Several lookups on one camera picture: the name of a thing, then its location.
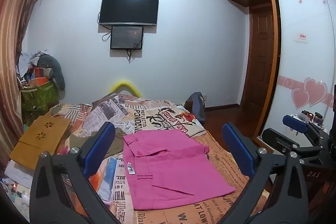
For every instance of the small black wall monitor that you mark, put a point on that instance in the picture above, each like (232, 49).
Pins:
(126, 37)

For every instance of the yellow foam arch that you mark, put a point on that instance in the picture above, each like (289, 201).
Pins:
(126, 85)

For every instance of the striped brown curtain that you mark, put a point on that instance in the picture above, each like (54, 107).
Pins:
(15, 56)

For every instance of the green patterned bag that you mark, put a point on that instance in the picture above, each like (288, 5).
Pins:
(39, 100)

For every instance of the pile of mixed clothes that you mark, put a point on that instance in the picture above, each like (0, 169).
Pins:
(26, 64)

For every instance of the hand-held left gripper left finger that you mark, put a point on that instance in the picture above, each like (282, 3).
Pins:
(101, 144)

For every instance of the white crumpled cloth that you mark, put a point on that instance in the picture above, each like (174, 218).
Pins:
(18, 174)

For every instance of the black wall television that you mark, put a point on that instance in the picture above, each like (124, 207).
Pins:
(128, 8)

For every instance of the olive green pants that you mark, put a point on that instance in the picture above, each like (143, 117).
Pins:
(115, 142)

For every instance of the grey blue backpack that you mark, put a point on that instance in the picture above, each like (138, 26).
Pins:
(197, 106)

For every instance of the clear plastic bag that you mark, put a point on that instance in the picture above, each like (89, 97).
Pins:
(107, 182)

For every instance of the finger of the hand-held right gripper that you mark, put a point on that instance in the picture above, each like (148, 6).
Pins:
(295, 123)
(281, 140)

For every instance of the pink pants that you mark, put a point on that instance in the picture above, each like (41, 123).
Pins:
(173, 169)

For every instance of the newspaper print blanket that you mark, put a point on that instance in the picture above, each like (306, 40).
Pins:
(223, 203)

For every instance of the brown wooden lap desk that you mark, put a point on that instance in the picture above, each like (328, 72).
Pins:
(39, 142)

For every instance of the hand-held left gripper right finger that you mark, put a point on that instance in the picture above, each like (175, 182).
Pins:
(237, 149)

